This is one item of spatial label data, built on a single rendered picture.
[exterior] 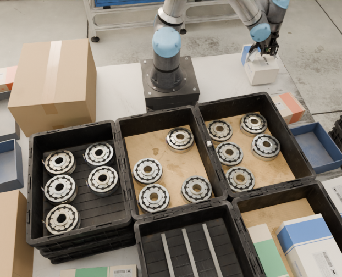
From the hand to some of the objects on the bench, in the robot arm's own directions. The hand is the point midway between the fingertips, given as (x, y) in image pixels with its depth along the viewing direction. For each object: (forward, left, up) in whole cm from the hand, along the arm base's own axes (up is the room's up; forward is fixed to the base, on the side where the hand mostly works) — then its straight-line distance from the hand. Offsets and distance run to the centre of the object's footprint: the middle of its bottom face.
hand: (259, 60), depth 155 cm
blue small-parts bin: (-64, +110, -9) cm, 127 cm away
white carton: (0, 0, -6) cm, 6 cm away
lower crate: (-76, +72, -7) cm, 105 cm away
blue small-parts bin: (-50, -17, -6) cm, 53 cm away
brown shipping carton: (-96, +99, -7) cm, 138 cm away
